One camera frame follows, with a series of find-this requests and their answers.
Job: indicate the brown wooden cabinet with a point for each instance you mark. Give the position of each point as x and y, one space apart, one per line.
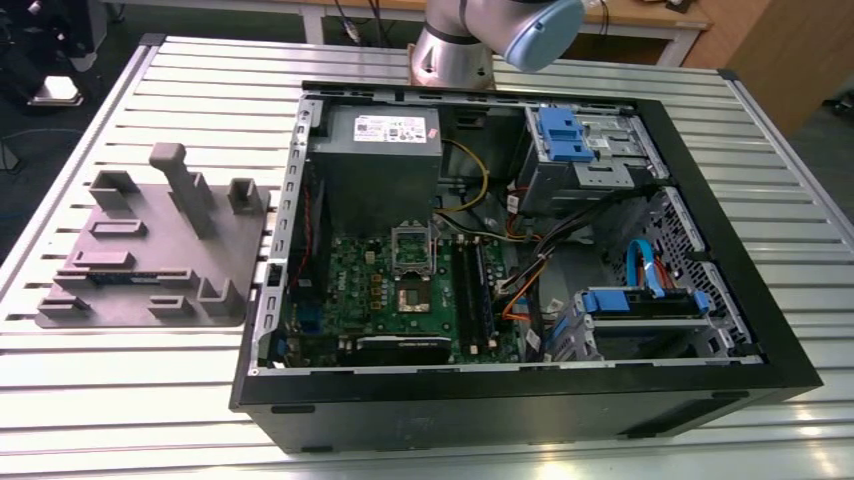
780 50

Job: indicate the hard disk in blue carrier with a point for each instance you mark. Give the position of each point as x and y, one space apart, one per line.
609 301

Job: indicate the grey disk bay cage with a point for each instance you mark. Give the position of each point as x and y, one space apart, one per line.
649 324

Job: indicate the CPU socket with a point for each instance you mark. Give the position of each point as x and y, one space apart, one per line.
415 298

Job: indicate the grey optical drive cage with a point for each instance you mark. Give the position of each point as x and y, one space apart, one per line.
600 177

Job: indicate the black graphics card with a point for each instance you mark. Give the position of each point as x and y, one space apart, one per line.
400 350

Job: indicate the blue drive bay latch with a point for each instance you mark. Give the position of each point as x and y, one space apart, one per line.
556 132

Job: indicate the black RAM slot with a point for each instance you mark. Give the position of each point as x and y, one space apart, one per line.
459 295
476 295
467 295

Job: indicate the thin metal locking lever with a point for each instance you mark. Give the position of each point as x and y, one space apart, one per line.
437 260

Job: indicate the blue board connector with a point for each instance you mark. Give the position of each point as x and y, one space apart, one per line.
309 320

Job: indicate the black PC case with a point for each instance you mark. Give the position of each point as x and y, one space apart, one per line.
467 415

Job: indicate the wooden desk white frame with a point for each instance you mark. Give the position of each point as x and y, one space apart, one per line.
667 20

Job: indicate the green motherboard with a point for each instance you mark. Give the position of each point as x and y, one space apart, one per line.
353 305

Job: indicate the grey parts rack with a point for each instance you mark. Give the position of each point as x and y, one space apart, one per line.
166 250

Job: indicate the grey power supply unit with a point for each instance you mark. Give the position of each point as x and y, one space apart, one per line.
373 175

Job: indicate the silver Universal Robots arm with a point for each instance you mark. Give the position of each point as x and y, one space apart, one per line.
453 65

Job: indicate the silver CPU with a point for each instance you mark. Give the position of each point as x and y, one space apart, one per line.
58 89

